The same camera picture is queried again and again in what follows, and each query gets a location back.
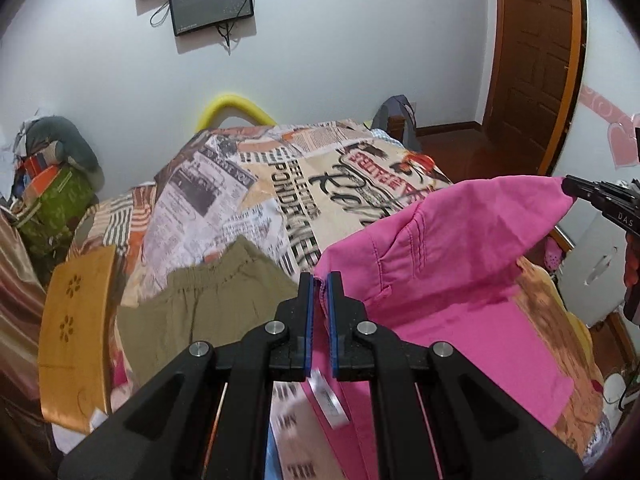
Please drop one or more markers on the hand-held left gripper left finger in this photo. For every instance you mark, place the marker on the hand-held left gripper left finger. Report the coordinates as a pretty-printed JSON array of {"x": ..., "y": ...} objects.
[{"x": 308, "y": 320}]

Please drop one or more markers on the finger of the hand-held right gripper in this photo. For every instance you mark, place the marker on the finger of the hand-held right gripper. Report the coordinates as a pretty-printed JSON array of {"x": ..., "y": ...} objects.
[{"x": 580, "y": 189}]

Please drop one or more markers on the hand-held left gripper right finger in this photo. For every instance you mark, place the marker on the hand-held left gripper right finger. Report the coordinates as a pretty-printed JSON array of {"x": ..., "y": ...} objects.
[{"x": 332, "y": 325}]

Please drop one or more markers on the pink pants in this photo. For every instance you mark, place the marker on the pink pants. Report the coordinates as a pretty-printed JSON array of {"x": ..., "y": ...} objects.
[{"x": 450, "y": 310}]

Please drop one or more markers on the olive green pants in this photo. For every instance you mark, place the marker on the olive green pants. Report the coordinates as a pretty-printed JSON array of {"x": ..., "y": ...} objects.
[{"x": 200, "y": 310}]

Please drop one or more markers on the white cabinet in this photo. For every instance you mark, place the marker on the white cabinet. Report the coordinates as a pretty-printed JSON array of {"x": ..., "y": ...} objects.
[{"x": 595, "y": 270}]

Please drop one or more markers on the brown wooden door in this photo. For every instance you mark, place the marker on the brown wooden door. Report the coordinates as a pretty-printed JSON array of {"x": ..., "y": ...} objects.
[{"x": 540, "y": 60}]

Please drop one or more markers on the printed newspaper pattern blanket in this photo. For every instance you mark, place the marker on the printed newspaper pattern blanket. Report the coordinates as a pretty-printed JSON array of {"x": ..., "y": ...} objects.
[{"x": 210, "y": 185}]

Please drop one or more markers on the magenta fluffy cloth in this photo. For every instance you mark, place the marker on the magenta fluffy cloth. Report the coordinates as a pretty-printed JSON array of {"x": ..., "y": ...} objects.
[{"x": 121, "y": 372}]

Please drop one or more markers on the grey blue backpack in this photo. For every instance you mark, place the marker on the grey blue backpack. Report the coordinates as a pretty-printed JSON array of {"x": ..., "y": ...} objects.
[{"x": 395, "y": 110}]

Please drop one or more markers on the yellow foam tube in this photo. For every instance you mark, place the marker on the yellow foam tube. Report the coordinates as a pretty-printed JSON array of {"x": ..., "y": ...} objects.
[{"x": 235, "y": 100}]

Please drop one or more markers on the wooden headboard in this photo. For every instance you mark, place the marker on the wooden headboard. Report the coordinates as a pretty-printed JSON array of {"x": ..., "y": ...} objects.
[{"x": 75, "y": 340}]

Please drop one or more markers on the green patterned bag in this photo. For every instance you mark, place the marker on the green patterned bag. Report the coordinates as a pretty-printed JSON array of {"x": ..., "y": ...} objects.
[{"x": 55, "y": 210}]

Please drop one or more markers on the striped brown curtain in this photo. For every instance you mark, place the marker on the striped brown curtain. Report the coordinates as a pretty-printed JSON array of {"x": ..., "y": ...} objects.
[{"x": 17, "y": 310}]

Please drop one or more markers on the orange box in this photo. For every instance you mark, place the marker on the orange box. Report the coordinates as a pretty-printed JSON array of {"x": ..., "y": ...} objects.
[{"x": 42, "y": 172}]

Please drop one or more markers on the small black monitor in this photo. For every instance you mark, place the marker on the small black monitor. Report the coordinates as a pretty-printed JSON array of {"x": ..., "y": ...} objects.
[{"x": 210, "y": 2}]

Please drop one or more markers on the pink heart wall decal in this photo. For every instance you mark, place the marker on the pink heart wall decal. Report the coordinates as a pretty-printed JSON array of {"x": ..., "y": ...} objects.
[{"x": 622, "y": 145}]

